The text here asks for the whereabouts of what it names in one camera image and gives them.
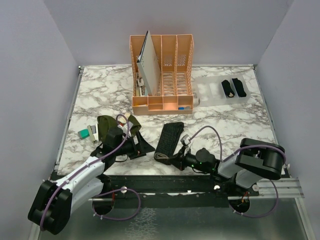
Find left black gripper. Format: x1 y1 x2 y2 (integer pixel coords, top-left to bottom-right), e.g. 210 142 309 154
114 131 155 159

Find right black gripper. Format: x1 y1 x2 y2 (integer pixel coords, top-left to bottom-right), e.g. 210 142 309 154
167 145 210 173

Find black patterned boxer underwear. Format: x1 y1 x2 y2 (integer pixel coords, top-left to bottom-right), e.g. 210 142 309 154
154 122 185 165

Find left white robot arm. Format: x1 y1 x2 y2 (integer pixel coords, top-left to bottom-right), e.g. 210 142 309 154
27 127 155 235

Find olive green underwear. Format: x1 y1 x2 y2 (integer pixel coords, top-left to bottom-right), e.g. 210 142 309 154
97 113 142 142

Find blue item in organizer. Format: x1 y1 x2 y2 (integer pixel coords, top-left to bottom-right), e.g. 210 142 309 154
178 106 191 111

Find stationery items in organizer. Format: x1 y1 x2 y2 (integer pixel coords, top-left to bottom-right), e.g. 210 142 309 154
135 77 146 97

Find teal green eraser block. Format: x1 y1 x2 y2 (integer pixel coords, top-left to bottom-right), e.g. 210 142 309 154
78 128 90 140

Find clear plastic compartment tray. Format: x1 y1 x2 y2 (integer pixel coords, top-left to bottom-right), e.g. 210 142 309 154
194 74 251 107

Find black rolled sock left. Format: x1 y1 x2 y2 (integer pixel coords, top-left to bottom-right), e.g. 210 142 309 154
221 79 235 98

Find black rolled sock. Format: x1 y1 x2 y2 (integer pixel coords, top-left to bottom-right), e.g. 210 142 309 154
232 78 247 98
221 79 235 98

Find black rolled sock right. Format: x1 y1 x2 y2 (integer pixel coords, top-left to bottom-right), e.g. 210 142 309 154
232 78 247 98

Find white grey binder folder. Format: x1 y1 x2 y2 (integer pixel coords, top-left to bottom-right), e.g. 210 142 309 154
136 30 161 96

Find peach plastic file organizer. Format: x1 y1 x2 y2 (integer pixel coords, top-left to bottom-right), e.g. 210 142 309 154
129 34 194 116

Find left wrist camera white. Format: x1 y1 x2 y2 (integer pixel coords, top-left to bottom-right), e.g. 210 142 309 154
117 121 133 133

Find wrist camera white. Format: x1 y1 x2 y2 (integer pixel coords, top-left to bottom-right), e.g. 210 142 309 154
180 134 193 151
117 121 133 133

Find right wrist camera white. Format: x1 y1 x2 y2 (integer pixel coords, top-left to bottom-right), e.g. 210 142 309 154
180 134 193 151

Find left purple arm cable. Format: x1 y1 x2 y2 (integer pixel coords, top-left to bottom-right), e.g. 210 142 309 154
39 114 141 231

